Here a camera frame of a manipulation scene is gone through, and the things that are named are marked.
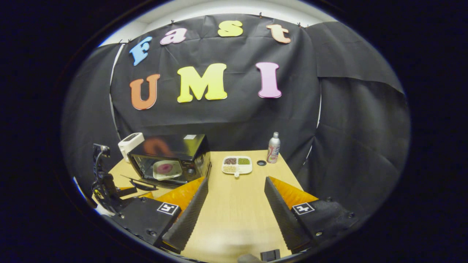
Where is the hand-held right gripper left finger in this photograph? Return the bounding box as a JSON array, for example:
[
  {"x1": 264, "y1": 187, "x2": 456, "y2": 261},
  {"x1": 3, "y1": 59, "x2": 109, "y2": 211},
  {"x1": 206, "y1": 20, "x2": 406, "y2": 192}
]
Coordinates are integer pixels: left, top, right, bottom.
[{"x1": 109, "y1": 177, "x2": 209, "y2": 253}]

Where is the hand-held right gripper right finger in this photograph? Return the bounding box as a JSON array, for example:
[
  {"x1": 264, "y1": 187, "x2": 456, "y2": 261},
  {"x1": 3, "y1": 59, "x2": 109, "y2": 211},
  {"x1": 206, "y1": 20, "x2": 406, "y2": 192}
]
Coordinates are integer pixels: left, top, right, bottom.
[{"x1": 264, "y1": 176, "x2": 359, "y2": 254}]

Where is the plate of pink food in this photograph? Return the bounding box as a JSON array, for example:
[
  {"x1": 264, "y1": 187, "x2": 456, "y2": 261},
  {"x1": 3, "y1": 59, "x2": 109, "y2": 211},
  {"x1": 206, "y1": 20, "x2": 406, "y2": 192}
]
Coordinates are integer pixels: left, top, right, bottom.
[{"x1": 152, "y1": 160, "x2": 183, "y2": 181}]

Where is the black electric oven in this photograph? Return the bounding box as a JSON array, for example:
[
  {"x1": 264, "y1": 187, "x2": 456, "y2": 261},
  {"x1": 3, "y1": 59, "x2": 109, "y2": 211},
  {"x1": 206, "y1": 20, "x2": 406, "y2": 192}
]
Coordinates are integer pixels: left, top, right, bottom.
[{"x1": 120, "y1": 134, "x2": 212, "y2": 191}]

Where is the white toaster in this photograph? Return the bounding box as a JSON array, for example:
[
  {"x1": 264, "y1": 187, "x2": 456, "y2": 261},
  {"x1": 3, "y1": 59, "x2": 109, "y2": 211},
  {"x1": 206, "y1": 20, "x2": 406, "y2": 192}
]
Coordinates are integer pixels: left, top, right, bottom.
[{"x1": 118, "y1": 132, "x2": 145, "y2": 163}]

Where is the silver drink bottle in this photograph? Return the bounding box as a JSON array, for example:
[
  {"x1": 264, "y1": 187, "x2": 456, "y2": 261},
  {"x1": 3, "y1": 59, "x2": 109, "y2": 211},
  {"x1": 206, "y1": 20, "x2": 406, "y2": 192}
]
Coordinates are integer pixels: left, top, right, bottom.
[{"x1": 266, "y1": 132, "x2": 281, "y2": 164}]

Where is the white divided grain dish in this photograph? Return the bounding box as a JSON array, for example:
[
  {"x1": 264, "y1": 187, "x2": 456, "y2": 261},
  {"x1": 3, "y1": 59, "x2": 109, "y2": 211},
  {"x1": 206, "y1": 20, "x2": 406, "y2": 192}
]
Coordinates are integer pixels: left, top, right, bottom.
[{"x1": 221, "y1": 156, "x2": 253, "y2": 178}]

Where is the black backdrop cloth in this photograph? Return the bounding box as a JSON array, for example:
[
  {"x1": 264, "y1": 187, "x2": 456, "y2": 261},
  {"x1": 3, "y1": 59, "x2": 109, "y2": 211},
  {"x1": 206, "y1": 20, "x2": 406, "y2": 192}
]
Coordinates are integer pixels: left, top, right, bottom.
[{"x1": 61, "y1": 14, "x2": 411, "y2": 224}]

